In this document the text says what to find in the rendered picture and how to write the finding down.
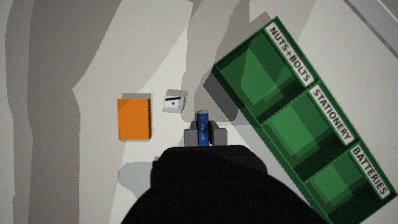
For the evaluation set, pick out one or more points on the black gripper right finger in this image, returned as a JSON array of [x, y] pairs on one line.
[[217, 136]]

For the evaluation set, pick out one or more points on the green rack of labelled bins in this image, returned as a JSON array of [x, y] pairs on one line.
[[321, 154]]

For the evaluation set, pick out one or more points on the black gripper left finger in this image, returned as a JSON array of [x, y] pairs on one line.
[[191, 136]]

